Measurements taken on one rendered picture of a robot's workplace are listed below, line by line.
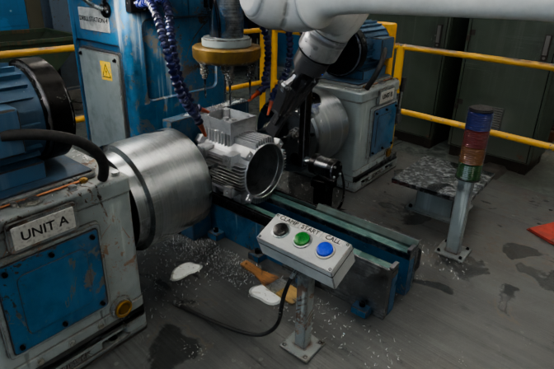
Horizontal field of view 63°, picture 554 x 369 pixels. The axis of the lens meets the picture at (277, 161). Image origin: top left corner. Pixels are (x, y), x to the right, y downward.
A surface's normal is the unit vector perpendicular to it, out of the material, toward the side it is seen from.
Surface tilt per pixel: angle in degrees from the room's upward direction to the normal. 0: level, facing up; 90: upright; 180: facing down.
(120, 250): 90
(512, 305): 0
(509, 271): 0
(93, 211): 90
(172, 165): 47
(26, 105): 67
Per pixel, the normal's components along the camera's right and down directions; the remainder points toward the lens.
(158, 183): 0.67, -0.26
